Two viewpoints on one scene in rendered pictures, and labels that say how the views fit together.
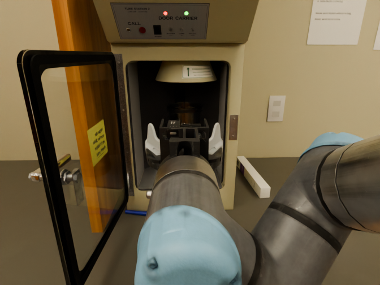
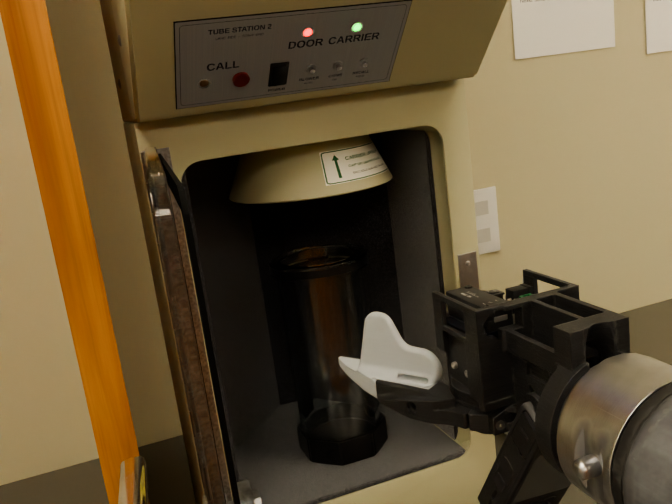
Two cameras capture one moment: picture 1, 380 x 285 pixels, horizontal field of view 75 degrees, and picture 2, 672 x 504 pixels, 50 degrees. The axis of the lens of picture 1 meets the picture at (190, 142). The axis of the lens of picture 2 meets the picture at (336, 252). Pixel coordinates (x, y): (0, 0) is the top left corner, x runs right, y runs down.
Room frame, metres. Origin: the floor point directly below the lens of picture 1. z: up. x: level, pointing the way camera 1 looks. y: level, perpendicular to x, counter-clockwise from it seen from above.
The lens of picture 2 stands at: (-0.01, 0.23, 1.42)
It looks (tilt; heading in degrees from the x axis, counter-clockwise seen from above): 13 degrees down; 343
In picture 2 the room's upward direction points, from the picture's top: 7 degrees counter-clockwise
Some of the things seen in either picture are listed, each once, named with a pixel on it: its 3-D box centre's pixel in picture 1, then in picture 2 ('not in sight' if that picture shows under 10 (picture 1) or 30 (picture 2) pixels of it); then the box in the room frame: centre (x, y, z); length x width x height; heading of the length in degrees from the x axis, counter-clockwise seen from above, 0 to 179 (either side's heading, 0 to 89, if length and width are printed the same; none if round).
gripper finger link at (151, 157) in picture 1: (162, 158); (440, 393); (0.38, 0.05, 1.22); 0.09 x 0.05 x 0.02; 36
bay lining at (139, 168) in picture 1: (180, 119); (302, 295); (0.75, 0.03, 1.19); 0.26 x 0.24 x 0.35; 92
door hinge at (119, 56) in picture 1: (123, 132); (194, 365); (0.62, 0.18, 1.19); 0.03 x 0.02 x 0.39; 92
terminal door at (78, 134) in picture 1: (95, 156); (205, 445); (0.46, 0.19, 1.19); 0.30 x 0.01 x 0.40; 176
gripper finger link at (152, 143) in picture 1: (152, 138); (381, 351); (0.42, 0.07, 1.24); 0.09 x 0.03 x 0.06; 36
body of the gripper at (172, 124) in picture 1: (184, 156); (535, 369); (0.33, 0.01, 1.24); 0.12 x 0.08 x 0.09; 2
